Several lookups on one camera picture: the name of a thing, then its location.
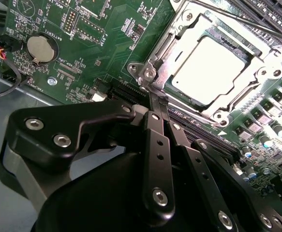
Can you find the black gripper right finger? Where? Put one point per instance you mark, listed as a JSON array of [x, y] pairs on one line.
[[201, 168]]

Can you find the metal socket cover frame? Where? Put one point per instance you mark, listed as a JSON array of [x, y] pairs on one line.
[[166, 68]]

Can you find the silver square CPU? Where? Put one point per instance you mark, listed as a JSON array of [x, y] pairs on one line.
[[211, 70]]

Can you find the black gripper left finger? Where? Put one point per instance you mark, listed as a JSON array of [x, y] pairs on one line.
[[58, 120]]

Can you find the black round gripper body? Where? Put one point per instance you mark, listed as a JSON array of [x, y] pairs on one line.
[[102, 200]]

